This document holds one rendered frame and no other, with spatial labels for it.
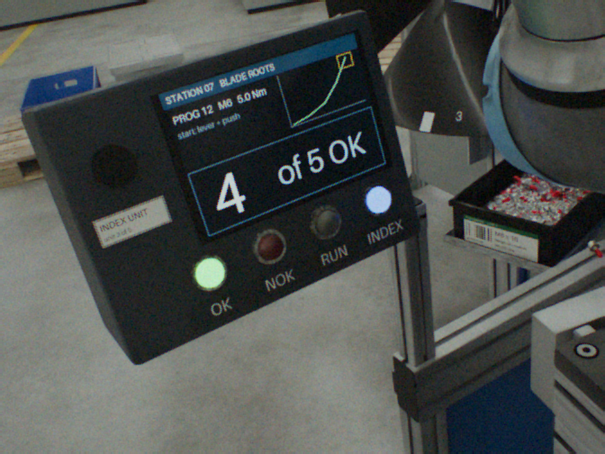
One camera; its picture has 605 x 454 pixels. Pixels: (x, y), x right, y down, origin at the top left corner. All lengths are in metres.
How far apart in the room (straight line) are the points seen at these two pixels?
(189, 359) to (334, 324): 0.48
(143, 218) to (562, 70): 0.28
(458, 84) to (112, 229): 0.79
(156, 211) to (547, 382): 0.37
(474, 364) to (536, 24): 0.51
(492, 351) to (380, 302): 1.48
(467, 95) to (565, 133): 0.74
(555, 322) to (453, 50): 0.66
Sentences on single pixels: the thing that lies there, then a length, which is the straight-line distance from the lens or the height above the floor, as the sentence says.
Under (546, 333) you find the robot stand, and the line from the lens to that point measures 0.62.
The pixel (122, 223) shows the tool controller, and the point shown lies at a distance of 0.48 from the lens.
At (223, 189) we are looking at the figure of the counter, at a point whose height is 1.17.
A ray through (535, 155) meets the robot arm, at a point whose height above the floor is 1.18.
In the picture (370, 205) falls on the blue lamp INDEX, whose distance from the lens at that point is 0.54.
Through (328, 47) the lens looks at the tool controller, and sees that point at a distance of 0.53.
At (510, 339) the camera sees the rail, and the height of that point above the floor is 0.83.
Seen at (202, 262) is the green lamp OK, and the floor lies 1.13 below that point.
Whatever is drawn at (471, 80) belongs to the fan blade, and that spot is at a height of 0.99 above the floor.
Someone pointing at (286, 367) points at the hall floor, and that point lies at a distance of 2.11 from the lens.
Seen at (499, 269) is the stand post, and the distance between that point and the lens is 1.66.
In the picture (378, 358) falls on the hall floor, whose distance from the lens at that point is 2.08.
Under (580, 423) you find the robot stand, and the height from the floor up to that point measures 0.92.
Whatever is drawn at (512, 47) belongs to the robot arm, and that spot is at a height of 1.26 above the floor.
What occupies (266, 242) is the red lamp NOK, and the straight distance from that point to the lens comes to 0.50.
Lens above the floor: 1.38
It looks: 30 degrees down
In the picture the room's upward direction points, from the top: 10 degrees counter-clockwise
